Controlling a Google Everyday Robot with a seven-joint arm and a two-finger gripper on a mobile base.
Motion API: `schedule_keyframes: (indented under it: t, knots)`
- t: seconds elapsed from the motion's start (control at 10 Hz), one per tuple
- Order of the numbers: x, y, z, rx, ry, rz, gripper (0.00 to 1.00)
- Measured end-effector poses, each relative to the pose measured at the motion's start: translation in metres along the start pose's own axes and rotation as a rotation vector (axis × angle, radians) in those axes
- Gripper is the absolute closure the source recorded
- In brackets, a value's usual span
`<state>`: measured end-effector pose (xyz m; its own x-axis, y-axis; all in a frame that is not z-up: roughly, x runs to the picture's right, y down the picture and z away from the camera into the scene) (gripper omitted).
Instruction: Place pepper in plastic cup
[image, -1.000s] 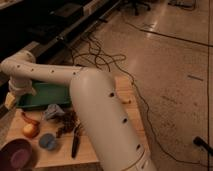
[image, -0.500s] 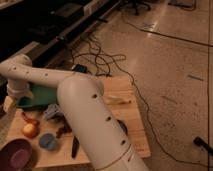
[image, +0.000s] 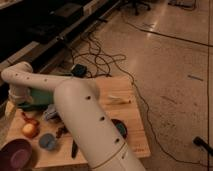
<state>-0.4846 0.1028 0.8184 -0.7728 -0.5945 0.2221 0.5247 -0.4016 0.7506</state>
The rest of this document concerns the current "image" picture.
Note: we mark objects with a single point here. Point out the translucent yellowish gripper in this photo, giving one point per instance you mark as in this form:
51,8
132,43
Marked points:
10,109

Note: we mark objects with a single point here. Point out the red chili pepper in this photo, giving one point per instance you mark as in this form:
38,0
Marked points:
29,120

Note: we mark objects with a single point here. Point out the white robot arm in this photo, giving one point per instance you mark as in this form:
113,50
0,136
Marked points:
77,103

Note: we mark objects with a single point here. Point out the yellow onion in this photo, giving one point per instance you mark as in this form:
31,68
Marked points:
29,130

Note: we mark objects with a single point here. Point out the green plastic tray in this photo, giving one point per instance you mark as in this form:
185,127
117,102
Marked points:
40,99

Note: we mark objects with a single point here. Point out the purple bowl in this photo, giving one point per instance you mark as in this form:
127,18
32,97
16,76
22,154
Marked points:
15,155

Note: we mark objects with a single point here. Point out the blue round lid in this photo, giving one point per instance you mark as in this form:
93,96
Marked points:
48,142

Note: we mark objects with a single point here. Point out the dried brown plant cluster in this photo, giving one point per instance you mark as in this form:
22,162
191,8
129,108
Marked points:
61,130

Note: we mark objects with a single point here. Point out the clear plastic piece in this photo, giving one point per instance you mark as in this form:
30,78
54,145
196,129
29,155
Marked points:
118,100

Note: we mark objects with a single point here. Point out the dark bowl with blue sponge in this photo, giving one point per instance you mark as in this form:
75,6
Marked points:
121,127

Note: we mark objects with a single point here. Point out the black office chair base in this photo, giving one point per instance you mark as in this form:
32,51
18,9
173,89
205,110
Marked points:
135,4

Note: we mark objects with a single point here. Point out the black object on floor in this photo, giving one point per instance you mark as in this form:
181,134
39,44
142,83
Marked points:
200,142

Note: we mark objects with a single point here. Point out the black handled knife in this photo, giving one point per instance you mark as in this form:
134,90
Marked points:
74,149

